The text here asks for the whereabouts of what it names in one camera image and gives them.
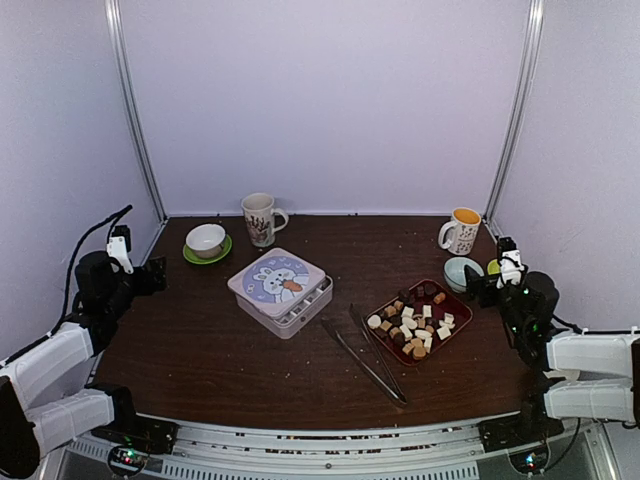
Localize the bunny print tin lid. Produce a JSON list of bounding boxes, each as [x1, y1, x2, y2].
[[227, 248, 326, 319]]

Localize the white divided tin box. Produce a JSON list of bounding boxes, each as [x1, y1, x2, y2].
[[236, 275, 334, 340]]

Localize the metal tongs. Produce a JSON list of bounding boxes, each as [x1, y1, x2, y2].
[[320, 304, 408, 409]]

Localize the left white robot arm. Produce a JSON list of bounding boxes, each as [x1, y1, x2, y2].
[[1, 251, 176, 479]]

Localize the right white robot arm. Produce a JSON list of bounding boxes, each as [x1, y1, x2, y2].
[[464, 266, 639, 442]]

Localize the red chocolate tray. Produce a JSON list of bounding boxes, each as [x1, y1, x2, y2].
[[364, 279, 473, 366]]

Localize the lime green bowl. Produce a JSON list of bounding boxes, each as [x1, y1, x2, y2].
[[487, 259, 501, 275]]

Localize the light blue bowl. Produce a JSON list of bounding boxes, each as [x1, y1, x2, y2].
[[444, 257, 484, 293]]

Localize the white bowl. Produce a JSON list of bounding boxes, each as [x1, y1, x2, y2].
[[186, 224, 226, 252]]

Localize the yellow interior mug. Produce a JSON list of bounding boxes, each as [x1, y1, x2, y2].
[[438, 207, 482, 256]]

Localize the green saucer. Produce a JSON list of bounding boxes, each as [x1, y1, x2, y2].
[[182, 234, 233, 265]]

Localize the white bowl off table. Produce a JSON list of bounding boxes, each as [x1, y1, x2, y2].
[[543, 369, 581, 381]]

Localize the tall coral print mug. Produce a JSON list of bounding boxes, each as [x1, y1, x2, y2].
[[241, 193, 289, 248]]

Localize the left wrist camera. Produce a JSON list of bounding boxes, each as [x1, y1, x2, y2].
[[107, 225, 134, 274]]

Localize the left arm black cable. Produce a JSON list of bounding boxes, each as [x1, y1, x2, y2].
[[58, 204, 134, 321]]

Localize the front metal rail base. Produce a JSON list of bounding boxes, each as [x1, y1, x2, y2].
[[39, 420, 621, 479]]

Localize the right aluminium frame post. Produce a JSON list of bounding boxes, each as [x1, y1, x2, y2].
[[484, 0, 545, 231]]

